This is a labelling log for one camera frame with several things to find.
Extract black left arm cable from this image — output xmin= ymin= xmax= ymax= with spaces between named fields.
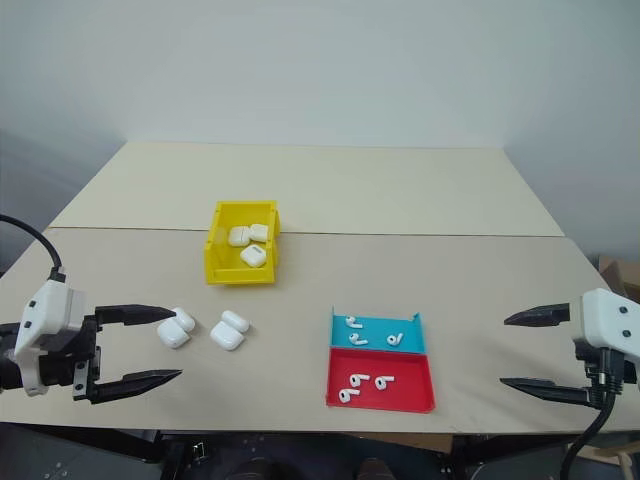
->
xmin=0 ymin=214 xmax=68 ymax=287

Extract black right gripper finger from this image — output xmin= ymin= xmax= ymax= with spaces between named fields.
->
xmin=499 ymin=377 xmax=602 ymax=410
xmin=503 ymin=301 xmax=572 ymax=329

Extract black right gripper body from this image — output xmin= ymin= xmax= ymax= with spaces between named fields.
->
xmin=572 ymin=336 xmax=638 ymax=402

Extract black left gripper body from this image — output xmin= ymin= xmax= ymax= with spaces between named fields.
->
xmin=25 ymin=313 xmax=104 ymax=403

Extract yellow plastic bin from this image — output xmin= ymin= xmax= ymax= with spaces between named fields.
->
xmin=203 ymin=199 xmax=282 ymax=288

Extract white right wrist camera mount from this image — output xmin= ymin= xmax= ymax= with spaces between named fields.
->
xmin=569 ymin=287 xmax=640 ymax=387

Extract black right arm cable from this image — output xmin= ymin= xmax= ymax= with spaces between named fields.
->
xmin=559 ymin=347 xmax=627 ymax=480

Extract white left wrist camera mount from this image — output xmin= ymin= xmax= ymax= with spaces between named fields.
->
xmin=13 ymin=280 xmax=89 ymax=397

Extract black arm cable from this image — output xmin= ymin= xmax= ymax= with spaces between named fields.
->
xmin=0 ymin=214 xmax=68 ymax=287
xmin=559 ymin=347 xmax=627 ymax=480

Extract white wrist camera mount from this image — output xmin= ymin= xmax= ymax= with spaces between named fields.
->
xmin=13 ymin=280 xmax=89 ymax=397
xmin=569 ymin=287 xmax=640 ymax=387

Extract open white charging case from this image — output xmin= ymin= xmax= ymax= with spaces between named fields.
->
xmin=156 ymin=308 xmax=198 ymax=350
xmin=209 ymin=310 xmax=251 ymax=353

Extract red plastic tray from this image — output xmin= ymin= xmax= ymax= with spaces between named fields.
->
xmin=324 ymin=346 xmax=437 ymax=416

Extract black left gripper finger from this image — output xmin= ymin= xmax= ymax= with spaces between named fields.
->
xmin=94 ymin=303 xmax=179 ymax=329
xmin=88 ymin=368 xmax=184 ymax=406

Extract blue plastic tray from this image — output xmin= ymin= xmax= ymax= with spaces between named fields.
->
xmin=329 ymin=305 xmax=429 ymax=357

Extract light wooden frame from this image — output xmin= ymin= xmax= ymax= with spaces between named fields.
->
xmin=574 ymin=430 xmax=640 ymax=480

